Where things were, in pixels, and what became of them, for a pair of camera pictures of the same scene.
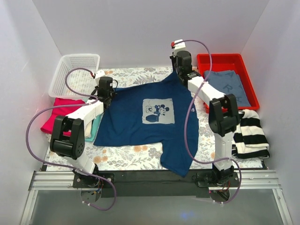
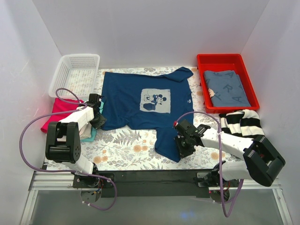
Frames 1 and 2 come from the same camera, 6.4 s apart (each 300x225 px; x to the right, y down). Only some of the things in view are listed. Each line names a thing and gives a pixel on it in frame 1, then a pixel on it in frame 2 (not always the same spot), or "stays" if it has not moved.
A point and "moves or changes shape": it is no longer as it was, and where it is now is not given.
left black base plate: x=79 y=181 stays
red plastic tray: x=229 y=62 stays
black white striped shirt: x=250 y=140 stays
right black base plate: x=206 y=179 stays
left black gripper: x=108 y=99 -> x=100 y=119
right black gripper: x=177 y=71 -> x=183 y=149
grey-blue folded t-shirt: x=229 y=83 stays
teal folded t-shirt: x=95 y=123 stays
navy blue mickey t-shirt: x=154 y=114 moves or changes shape
